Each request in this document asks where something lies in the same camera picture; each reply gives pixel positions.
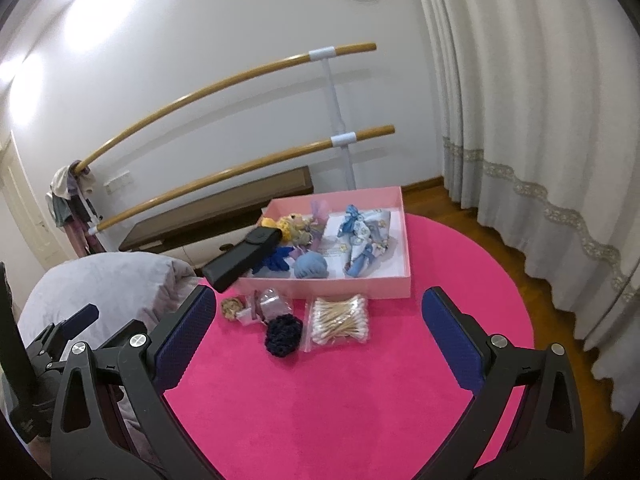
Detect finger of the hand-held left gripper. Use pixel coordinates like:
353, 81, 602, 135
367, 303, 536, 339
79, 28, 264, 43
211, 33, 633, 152
47, 304, 100, 356
92, 319, 148, 357

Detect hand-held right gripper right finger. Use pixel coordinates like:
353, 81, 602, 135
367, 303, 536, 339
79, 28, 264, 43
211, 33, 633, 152
421, 286, 586, 480

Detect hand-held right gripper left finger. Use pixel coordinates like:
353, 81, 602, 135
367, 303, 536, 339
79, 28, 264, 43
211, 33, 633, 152
50, 284, 221, 480

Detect black glasses case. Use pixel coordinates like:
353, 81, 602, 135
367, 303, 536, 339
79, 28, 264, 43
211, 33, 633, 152
201, 227, 281, 293

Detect pink cardboard box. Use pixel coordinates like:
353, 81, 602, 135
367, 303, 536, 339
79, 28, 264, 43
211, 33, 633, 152
234, 186, 412, 301

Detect blue crochet flower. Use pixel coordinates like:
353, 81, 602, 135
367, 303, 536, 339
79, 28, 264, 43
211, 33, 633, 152
252, 246, 296, 275

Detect blue printed cloth with ribbon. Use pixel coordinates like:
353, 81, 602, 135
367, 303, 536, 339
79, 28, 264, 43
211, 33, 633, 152
325, 205, 393, 278

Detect light blue fabric pouch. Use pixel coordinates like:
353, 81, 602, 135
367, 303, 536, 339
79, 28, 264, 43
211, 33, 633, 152
292, 251, 329, 280

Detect yellow crochet fish toy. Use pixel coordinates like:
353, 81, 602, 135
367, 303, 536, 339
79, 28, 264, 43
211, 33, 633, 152
261, 214, 306, 244

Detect clear plastic gift bag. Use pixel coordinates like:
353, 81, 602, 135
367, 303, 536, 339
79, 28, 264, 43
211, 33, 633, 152
242, 287, 296, 327

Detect navy crochet hair net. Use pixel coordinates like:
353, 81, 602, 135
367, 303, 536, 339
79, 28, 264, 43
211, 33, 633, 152
264, 315, 302, 359

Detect white door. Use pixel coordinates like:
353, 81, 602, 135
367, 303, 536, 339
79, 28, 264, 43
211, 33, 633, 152
0, 132, 66, 281

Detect bag of cotton swabs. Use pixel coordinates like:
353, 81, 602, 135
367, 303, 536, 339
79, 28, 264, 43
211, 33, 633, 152
306, 294, 371, 347

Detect clothes hanging on barre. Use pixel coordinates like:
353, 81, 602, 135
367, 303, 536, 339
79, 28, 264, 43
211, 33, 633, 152
46, 160, 103, 257

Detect dark wooden bench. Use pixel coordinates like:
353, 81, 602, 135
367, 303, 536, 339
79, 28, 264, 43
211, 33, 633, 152
118, 166, 314, 256

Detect pink round tablecloth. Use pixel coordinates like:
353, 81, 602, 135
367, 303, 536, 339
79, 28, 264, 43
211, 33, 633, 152
162, 212, 536, 480

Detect short wooden ballet barre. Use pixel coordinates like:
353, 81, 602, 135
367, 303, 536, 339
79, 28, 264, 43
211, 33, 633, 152
95, 125, 396, 233

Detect long wooden ballet barre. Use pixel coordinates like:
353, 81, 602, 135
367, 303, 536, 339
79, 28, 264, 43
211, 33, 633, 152
75, 42, 377, 173

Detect white curtain with lace trim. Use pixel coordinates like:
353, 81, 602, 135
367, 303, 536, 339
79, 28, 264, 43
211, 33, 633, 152
407, 0, 640, 426

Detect white barre post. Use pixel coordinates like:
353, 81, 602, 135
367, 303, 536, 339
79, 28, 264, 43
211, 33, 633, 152
308, 47, 357, 191

